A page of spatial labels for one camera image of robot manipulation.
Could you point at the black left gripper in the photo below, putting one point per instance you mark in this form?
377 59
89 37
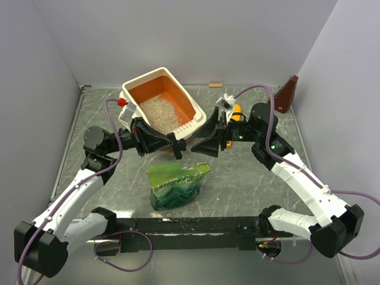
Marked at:
145 139

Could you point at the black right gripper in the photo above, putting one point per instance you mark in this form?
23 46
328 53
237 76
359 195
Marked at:
210 145

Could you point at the yellow plastic litter scoop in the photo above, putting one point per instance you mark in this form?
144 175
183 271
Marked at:
235 116

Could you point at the green litter bag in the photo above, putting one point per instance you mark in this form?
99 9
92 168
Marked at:
173 186

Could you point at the black bag clip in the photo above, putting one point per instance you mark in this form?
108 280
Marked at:
178 146

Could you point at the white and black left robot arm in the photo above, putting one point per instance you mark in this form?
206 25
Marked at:
45 244

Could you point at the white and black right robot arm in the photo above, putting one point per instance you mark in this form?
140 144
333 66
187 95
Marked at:
333 223

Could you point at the grey cat litter pile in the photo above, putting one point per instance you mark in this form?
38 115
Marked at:
160 114

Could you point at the white and orange litter box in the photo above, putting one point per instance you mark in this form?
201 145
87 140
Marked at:
161 82

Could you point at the small wooden block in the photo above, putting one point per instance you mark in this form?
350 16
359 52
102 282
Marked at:
215 85

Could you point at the brown wooden wedge stand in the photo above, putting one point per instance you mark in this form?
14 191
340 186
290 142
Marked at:
283 98

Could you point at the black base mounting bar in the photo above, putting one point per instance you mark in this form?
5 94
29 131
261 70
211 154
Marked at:
242 233

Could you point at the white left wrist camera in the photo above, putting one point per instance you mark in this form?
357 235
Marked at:
127 112

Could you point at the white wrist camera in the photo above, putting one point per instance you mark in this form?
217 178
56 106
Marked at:
127 112
226 107

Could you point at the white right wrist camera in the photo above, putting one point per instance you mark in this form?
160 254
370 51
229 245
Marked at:
226 107

